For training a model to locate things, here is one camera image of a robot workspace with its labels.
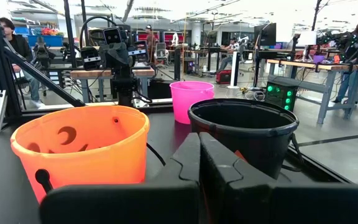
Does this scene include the red case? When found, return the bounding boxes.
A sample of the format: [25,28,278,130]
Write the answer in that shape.
[215,68,234,85]

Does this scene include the orange pumpkin face bucket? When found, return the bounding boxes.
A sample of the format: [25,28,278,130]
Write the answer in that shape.
[10,105,151,205]

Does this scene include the pink plastic bucket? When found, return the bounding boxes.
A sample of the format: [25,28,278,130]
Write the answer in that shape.
[169,80,216,125]

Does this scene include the wooden top work table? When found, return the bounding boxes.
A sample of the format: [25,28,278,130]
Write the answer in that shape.
[70,67,156,103]
[265,58,358,125]

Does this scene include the black plastic bucket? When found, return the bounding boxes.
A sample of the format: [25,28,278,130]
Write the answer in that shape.
[187,98,304,180]

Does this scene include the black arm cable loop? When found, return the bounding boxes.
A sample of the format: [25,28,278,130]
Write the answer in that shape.
[78,15,117,50]

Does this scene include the black box green lights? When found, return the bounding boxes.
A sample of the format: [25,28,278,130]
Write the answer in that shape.
[264,80,300,113]

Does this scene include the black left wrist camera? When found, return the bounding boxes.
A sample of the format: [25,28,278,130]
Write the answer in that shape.
[103,26,124,46]

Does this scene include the white pillar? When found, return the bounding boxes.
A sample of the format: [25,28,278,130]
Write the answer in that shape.
[227,51,241,90]

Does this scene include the black computer monitor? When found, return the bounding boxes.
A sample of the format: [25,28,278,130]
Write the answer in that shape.
[253,22,278,47]

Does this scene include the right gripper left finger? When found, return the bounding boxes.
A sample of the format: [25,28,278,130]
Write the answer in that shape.
[39,133,201,224]

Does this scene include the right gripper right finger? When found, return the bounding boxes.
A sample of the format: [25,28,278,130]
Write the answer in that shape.
[200,132,358,224]

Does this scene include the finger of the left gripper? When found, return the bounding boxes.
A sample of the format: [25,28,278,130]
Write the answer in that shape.
[80,45,102,71]
[129,40,150,63]

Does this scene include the blue storage bin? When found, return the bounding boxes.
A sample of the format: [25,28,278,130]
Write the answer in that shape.
[26,34,64,48]

